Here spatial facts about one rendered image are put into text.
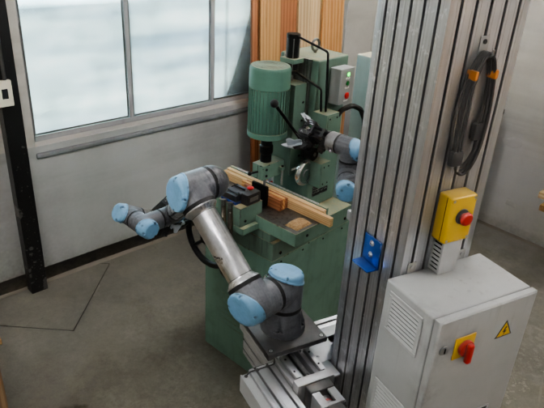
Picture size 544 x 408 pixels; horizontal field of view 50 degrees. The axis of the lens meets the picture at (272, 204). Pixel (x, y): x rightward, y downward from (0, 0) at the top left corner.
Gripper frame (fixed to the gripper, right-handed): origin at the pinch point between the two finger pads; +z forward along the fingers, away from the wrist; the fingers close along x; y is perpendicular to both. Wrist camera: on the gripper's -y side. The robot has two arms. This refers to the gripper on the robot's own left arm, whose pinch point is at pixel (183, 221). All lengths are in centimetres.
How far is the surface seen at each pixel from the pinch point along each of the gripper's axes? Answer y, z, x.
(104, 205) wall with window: 34, 51, -114
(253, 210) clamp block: -17.2, 16.3, 19.5
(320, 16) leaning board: -141, 148, -101
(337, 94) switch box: -78, 34, 21
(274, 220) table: -17.1, 21.2, 28.4
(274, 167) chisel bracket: -36.5, 28.0, 10.8
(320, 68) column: -84, 21, 15
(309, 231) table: -20, 28, 42
